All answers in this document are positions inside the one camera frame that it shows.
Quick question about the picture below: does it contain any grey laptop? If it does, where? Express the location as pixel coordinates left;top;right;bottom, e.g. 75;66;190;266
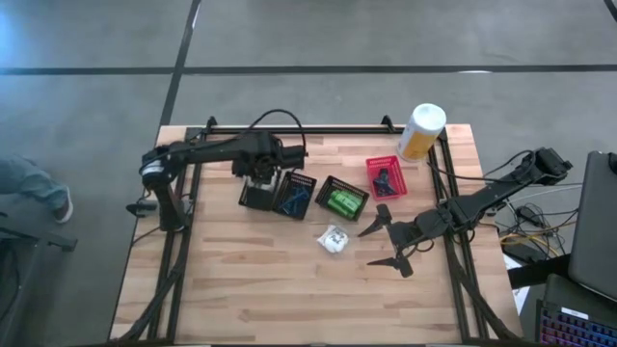
567;149;617;303

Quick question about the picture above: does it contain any person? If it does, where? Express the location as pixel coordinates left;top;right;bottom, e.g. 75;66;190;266
0;153;74;225

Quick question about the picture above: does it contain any yellow cable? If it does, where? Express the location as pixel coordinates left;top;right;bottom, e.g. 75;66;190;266
498;224;577;248

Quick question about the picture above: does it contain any black power adapter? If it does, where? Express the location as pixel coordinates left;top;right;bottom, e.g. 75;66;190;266
514;204;537;224

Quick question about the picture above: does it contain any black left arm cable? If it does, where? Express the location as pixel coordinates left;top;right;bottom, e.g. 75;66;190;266
240;109;309;160

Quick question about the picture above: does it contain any black strap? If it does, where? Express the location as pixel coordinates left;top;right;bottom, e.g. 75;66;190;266
505;254;573;290

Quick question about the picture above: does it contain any grey metal stand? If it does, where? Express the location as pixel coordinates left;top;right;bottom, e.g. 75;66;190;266
0;210;79;338

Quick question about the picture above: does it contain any black plastic basket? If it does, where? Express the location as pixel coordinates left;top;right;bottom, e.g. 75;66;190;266
314;174;371;222
237;168;286;212
272;171;318;222

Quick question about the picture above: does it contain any white yellow wipes canister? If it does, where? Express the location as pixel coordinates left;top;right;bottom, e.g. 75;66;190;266
396;102;448;163

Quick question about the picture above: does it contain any red plastic basket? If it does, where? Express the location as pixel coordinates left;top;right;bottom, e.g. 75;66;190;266
364;154;410;200

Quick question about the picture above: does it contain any white paper sheet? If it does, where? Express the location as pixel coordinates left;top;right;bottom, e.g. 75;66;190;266
503;254;531;314

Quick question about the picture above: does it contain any backlit black keyboard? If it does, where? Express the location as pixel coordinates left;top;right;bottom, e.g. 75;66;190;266
535;299;617;347

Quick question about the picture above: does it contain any white cable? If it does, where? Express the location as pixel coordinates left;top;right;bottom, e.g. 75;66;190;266
505;184;584;203

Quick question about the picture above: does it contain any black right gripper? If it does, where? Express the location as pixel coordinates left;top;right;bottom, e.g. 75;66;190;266
357;203;453;280

